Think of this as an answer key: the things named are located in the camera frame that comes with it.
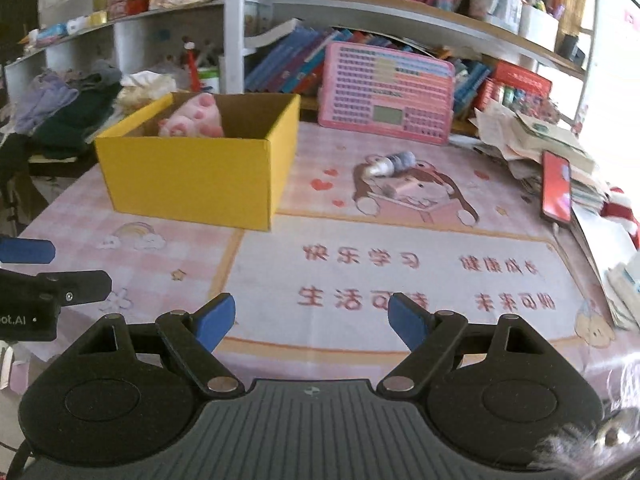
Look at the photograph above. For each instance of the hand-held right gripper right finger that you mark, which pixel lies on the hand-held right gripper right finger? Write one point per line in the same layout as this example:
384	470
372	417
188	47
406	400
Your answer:
407	320

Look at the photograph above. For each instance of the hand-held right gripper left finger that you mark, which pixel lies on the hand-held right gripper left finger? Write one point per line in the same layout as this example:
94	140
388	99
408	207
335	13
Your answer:
217	320

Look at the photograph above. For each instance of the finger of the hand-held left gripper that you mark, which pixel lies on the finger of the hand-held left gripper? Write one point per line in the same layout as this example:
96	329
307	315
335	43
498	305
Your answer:
75	285
27	251

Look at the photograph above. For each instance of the yellow cardboard box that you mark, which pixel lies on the yellow cardboard box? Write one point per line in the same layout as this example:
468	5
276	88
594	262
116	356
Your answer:
190	185

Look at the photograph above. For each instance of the pink pig plush toy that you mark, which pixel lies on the pink pig plush toy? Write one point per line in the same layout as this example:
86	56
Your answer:
192	117

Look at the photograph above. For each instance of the dark green cloth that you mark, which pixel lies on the dark green cloth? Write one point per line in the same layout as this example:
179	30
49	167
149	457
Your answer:
75	120

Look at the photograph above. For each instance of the purple cloth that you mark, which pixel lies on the purple cloth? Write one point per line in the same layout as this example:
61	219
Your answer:
45	102

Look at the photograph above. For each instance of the small grey white bottle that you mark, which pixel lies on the small grey white bottle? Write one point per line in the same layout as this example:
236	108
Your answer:
395	162

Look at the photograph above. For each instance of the grey cloth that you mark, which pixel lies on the grey cloth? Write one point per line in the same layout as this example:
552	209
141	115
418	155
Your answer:
100	74

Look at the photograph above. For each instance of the red smartphone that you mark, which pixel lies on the red smartphone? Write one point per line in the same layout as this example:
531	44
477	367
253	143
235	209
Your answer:
556	190

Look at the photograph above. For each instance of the plastic bag of snacks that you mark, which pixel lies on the plastic bag of snacks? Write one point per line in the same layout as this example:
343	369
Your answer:
145	87

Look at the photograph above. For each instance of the stack of white papers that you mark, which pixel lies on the stack of white papers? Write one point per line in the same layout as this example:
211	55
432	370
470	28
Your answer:
600	245

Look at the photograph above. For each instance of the grey furry thing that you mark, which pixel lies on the grey furry thing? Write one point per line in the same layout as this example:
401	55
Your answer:
575	447

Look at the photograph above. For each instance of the blue small box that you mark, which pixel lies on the blue small box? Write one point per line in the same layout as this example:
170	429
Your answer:
50	33

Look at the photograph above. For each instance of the pile of papers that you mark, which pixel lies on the pile of papers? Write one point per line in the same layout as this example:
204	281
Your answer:
530	135

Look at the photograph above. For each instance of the pink learning tablet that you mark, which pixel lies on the pink learning tablet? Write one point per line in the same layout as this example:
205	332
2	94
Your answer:
385	90

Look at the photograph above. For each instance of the yellow white small box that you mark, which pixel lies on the yellow white small box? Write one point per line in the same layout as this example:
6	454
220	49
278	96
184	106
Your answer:
87	20

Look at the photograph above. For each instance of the white green jar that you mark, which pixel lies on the white green jar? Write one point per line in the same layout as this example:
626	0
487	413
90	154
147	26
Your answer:
209	80

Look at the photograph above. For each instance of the red white plush toy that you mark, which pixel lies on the red white plush toy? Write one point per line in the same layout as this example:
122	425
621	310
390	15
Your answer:
622	210

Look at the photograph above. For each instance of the row of blue leaning books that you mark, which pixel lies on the row of blue leaning books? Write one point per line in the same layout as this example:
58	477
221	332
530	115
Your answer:
285	67

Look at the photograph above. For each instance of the red book set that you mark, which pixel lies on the red book set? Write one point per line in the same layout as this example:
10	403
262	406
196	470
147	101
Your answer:
520	82

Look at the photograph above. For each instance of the white bookshelf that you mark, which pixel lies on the white bookshelf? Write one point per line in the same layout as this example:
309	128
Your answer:
233	35

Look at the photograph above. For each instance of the thick grey book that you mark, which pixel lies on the thick grey book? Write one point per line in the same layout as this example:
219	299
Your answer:
272	35

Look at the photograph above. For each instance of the black pen holder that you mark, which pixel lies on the black pen holder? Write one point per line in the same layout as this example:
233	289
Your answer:
570	49

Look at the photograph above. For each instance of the white pen holder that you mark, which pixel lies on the white pen holder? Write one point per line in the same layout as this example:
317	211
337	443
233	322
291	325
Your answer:
537	27

